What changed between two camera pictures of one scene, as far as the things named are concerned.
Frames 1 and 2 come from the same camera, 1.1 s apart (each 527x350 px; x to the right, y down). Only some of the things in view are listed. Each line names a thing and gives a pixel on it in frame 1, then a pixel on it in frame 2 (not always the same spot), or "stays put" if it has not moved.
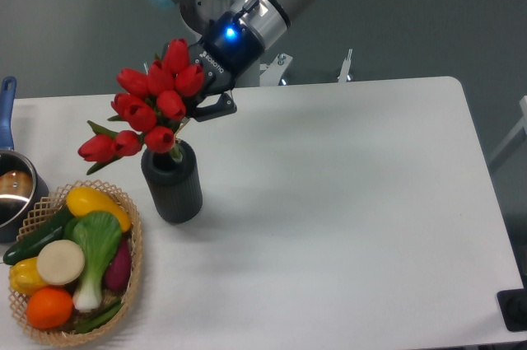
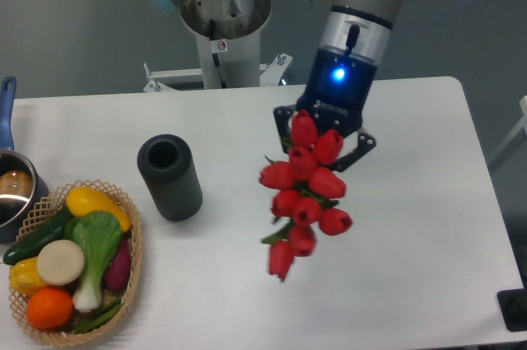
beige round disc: (60, 263) stays put
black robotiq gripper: (226, 54) → (338, 89)
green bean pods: (90, 323) stays put
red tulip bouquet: (148, 106) → (308, 185)
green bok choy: (100, 235) stays put
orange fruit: (48, 308) stays put
